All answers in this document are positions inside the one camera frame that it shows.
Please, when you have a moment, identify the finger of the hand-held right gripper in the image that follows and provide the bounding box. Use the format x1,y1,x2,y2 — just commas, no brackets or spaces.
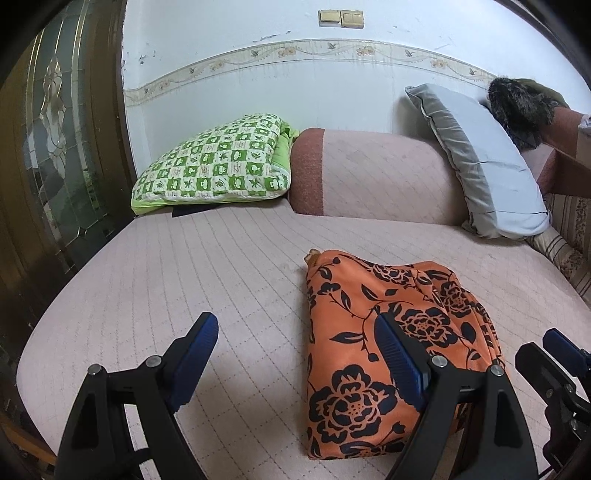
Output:
542,328,591,376
515,343,591,472

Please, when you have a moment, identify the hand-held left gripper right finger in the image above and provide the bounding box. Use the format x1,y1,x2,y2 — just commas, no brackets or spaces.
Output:
373,314,539,480

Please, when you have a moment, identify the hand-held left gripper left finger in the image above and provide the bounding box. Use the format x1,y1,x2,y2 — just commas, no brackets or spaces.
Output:
54,312,219,480

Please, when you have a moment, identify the orange black floral blouse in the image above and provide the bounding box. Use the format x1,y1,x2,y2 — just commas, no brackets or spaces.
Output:
302,248,506,460

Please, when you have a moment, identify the pink quilted bed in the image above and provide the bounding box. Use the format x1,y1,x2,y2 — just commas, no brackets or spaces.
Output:
16,210,591,480

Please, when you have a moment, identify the striped beige sofa cushion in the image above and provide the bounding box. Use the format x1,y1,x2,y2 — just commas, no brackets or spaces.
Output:
524,194,591,296

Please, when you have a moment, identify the flat black item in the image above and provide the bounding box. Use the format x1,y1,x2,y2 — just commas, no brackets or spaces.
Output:
171,205,212,219

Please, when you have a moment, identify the pink brown bolster cushion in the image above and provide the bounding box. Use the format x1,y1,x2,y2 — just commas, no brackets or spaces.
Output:
288,128,467,227

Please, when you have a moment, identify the grey pillow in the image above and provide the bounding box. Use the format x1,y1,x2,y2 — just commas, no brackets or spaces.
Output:
405,84,551,240

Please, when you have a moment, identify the brown sofa armrest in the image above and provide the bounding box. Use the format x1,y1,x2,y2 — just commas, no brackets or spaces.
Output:
522,108,591,197

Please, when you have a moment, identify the green checkered pillow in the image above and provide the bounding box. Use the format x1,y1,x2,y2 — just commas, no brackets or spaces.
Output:
131,112,301,215

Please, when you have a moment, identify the dark fur-trimmed jacket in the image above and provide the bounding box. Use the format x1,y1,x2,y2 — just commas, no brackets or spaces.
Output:
487,77,570,151

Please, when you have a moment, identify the wooden door with glass panel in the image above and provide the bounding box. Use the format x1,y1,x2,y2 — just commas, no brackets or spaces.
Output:
0,0,134,347

